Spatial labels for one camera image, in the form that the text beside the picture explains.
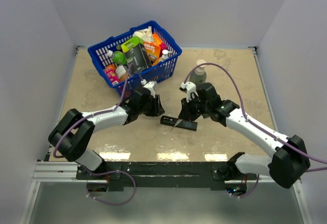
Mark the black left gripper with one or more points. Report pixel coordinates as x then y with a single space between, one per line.
157 109

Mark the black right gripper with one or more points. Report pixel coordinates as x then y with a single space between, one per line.
186 113

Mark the black remote control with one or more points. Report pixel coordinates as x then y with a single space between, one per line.
183 124

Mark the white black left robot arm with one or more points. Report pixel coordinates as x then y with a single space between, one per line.
73 132

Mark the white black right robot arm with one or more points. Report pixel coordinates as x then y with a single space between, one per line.
285 160

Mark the grey soap pump bottle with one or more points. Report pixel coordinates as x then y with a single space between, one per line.
198 76

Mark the orange labelled jar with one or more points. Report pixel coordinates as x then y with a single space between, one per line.
121 72

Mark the white pump bottle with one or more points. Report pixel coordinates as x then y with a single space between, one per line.
164 55

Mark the blue plastic shopping basket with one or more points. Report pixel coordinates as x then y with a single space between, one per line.
159 73

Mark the orange razor blade box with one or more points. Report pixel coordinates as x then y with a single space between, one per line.
153 51

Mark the pink snack packet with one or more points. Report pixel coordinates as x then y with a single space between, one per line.
111 75

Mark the black green razor box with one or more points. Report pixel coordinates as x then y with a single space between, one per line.
135 53

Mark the green round bottle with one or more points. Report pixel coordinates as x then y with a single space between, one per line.
117 57

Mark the beige crumpled bag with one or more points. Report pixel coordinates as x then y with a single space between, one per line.
145 34

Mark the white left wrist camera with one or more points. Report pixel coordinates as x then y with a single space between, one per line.
151 86

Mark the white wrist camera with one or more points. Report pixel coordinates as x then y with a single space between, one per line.
190 89
151 86

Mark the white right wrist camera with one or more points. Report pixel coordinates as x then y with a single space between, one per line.
190 89

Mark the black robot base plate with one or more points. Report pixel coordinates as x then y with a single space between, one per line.
115 176

